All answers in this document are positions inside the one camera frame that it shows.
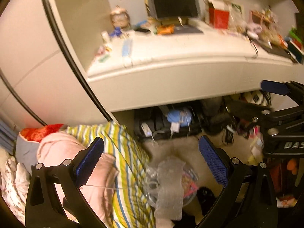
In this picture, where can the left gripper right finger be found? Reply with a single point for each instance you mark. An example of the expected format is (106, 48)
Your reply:
(248, 196)

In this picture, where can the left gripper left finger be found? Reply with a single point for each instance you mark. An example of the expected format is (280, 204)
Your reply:
(54, 198)

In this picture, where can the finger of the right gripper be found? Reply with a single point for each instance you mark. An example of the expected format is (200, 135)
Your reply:
(293, 90)
(247, 111)

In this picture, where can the bubble wrap sheet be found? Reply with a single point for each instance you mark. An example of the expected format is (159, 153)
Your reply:
(170, 194)

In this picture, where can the pink cartoon snack bag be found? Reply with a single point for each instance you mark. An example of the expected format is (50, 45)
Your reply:
(189, 183)

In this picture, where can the clear trash bin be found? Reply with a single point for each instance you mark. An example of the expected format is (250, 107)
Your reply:
(151, 187)

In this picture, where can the black notebook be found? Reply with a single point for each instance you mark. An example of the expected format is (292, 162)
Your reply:
(278, 51)

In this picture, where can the green box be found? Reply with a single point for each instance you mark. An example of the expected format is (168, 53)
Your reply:
(296, 38)

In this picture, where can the bag of nuts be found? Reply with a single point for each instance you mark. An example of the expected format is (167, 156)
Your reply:
(271, 37)

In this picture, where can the pink pillow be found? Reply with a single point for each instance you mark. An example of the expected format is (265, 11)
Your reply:
(93, 170)

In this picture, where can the white computer mouse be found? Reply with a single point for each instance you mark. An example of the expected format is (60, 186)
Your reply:
(252, 35)

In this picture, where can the red orange cloth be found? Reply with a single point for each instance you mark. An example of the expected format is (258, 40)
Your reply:
(37, 134)

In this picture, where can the pink small shelf rack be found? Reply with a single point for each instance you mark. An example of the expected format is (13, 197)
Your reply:
(259, 18)

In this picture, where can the striped yellow bedsheet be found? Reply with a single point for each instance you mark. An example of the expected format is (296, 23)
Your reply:
(130, 205)

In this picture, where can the framed picture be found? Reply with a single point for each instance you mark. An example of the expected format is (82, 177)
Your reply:
(239, 8)

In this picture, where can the white power strip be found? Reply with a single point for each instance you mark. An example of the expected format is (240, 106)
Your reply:
(147, 131)

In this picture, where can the torn white red box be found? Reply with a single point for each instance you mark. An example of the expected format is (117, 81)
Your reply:
(217, 13)

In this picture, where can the white desk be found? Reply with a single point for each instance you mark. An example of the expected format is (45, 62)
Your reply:
(182, 67)

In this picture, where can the blue face mask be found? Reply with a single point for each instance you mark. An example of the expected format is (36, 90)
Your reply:
(127, 47)

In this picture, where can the round head figurine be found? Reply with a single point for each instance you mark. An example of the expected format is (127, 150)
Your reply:
(120, 18)

